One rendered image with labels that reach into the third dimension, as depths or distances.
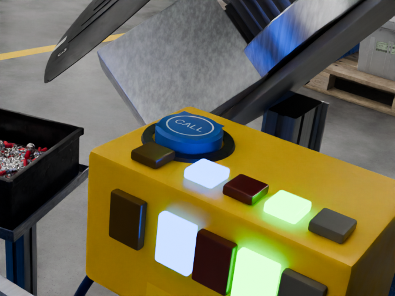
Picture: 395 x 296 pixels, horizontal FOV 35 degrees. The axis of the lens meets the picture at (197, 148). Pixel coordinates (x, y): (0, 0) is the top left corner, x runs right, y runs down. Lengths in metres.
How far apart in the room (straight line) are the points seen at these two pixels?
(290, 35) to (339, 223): 0.41
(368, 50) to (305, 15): 3.02
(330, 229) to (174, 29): 0.47
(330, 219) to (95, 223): 0.14
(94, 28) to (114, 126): 2.10
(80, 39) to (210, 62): 0.23
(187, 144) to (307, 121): 0.56
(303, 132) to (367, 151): 2.19
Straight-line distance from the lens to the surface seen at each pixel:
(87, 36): 0.88
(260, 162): 0.36
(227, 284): 0.32
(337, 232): 0.30
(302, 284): 0.30
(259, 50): 0.71
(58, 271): 2.03
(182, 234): 0.32
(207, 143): 0.36
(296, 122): 0.86
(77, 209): 2.32
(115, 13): 0.86
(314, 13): 0.68
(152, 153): 0.34
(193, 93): 0.72
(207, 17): 0.74
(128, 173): 0.34
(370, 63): 3.71
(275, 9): 0.71
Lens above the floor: 1.23
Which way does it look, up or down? 26 degrees down
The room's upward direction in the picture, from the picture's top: 6 degrees clockwise
